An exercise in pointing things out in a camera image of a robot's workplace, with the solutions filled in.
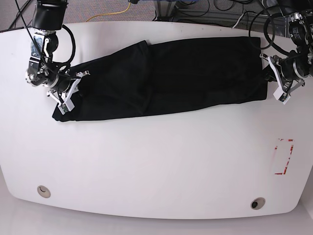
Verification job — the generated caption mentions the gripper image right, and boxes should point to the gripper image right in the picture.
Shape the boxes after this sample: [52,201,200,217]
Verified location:
[260,50,313,94]

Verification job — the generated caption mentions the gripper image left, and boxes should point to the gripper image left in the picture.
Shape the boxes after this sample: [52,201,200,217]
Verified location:
[46,70,90,105]

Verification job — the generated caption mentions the black t-shirt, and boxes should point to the black t-shirt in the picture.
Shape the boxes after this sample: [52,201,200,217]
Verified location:
[52,37,268,122]

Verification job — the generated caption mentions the red tape rectangle marking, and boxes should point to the red tape rectangle marking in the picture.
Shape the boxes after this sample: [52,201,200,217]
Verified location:
[272,139,294,175]

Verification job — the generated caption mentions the left table grommet hole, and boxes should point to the left table grommet hole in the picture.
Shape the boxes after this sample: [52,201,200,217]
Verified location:
[37,186,51,198]

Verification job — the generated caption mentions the table grommet hole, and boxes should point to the table grommet hole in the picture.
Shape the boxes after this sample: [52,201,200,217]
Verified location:
[37,186,51,198]
[250,197,266,210]

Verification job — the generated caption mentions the right table grommet hole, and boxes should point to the right table grommet hole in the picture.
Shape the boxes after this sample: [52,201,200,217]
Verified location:
[250,197,266,210]

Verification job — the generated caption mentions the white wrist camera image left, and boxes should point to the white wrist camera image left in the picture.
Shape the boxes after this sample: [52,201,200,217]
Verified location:
[58,100,75,115]

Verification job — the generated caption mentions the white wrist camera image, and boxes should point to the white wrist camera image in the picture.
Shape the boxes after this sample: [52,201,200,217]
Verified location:
[58,100,75,115]
[273,88,291,104]

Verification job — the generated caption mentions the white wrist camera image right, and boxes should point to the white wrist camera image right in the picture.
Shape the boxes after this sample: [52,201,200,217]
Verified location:
[273,88,291,104]

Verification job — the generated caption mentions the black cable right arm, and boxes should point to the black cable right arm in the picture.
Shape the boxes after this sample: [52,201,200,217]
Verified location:
[48,24,76,71]

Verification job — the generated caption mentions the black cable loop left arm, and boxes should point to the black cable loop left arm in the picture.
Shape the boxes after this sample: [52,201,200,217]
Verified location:
[248,0,289,56]

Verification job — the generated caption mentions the white cable on floor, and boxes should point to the white cable on floor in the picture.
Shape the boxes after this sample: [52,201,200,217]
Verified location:
[232,12,257,29]

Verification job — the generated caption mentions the yellow cable on floor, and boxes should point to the yellow cable on floor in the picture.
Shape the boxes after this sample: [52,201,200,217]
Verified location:
[87,1,132,23]

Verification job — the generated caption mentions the aluminium frame stand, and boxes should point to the aluminium frame stand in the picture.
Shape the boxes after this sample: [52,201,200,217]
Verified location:
[153,0,177,22]

